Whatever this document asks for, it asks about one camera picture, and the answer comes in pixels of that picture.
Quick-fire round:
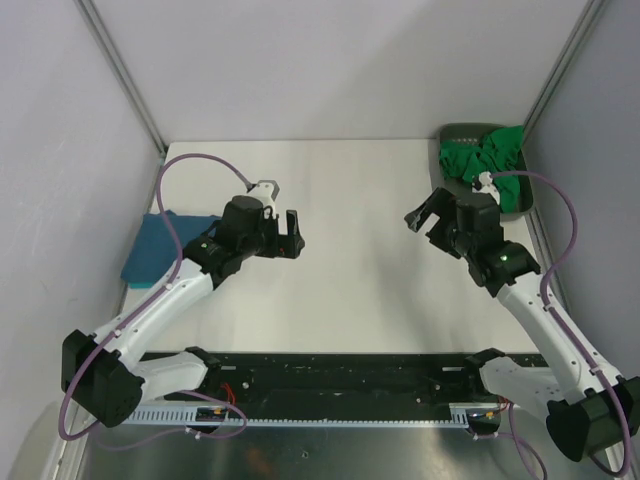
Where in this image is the green t shirt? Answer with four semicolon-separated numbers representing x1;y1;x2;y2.
437;123;525;190

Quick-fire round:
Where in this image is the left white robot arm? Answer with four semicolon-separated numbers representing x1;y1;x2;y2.
61;195;305;427

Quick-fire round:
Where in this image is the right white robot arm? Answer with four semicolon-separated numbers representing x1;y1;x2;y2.
404;187;639;462

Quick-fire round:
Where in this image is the grey plastic tray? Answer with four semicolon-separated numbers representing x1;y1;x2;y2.
444;153;533;218

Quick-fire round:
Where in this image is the folded blue t shirt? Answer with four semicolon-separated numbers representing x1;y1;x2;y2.
120;210;218;289

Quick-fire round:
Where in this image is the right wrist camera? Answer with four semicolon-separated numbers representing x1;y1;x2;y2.
472;171;501;205

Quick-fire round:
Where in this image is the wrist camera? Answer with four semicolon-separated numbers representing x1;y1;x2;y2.
472;171;501;205
247;180;280;219

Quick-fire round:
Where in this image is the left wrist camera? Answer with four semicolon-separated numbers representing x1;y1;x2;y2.
247;180;280;219

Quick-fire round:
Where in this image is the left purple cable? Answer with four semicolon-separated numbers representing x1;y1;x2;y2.
58;152;254;442

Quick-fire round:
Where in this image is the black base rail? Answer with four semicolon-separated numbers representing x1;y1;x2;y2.
139;352;546;409

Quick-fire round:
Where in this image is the grey slotted cable duct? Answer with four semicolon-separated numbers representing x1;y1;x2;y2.
123;402;498;428

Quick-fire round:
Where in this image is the right aluminium frame post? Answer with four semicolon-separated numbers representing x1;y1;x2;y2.
523;0;607;144

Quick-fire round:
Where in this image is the aluminium frame post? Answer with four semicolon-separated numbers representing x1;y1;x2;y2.
73;0;168;157
523;0;607;144

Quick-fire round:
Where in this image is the left aluminium frame post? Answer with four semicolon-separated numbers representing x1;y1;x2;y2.
73;0;168;157

